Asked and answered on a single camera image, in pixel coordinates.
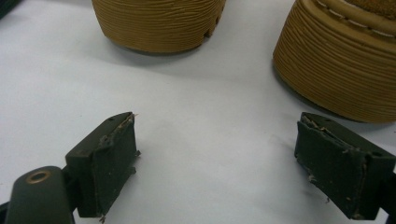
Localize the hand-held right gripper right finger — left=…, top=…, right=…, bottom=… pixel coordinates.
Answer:
left=293, top=111, right=396, bottom=221

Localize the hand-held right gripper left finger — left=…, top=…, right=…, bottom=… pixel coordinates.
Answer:
left=64, top=111, right=141, bottom=218

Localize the tan suede boot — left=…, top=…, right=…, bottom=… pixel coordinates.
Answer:
left=91, top=0, right=227, bottom=54
left=272, top=0, right=396, bottom=124

